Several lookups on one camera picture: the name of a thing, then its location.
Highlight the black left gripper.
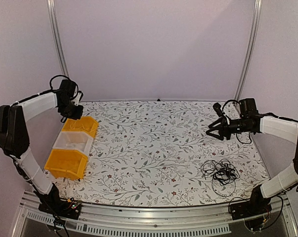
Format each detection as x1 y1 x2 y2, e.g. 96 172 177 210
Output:
59 100 84 119

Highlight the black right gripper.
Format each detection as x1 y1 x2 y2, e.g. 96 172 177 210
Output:
207 118 252 141

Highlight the thin white cable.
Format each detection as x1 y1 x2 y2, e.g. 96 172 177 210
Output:
69 119 95 135

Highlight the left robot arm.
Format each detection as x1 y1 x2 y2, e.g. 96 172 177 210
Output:
0 75 83 214

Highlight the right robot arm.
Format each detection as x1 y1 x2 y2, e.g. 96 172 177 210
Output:
206 98 298 215

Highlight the yellow plastic bin far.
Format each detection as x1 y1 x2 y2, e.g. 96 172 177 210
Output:
62 116 98 138

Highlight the yellow plastic bin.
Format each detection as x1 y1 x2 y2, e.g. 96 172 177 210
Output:
44 149 88 180
62 116 98 138

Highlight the translucent white plastic bin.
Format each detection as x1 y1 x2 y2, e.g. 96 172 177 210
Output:
52 131 93 156

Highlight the yellow plastic bin near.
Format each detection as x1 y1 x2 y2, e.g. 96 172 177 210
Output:
44 149 88 180

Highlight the floral patterned table mat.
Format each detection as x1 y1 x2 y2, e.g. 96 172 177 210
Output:
51 101 269 207

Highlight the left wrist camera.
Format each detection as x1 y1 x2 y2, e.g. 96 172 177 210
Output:
72 90 84 106

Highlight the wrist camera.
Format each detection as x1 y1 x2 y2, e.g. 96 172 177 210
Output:
72 90 84 106
213 103 229 123

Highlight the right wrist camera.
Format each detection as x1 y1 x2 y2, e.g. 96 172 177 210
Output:
213 103 229 123

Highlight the tangled black cable bundle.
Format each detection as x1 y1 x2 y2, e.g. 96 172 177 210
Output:
200 159 240 198

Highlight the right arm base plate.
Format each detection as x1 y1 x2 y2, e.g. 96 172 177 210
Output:
228 199 272 220

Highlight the aluminium front rail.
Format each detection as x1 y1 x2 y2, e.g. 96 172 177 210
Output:
12 191 298 237

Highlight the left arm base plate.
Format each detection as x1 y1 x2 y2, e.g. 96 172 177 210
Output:
39 200 82 220

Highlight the left aluminium frame post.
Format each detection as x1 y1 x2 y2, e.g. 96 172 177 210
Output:
46 0 69 76

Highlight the aluminium frame post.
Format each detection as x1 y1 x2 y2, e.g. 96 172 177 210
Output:
46 0 69 76
234 0 262 100

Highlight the right aluminium frame post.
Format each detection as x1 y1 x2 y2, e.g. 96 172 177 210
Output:
234 0 262 100

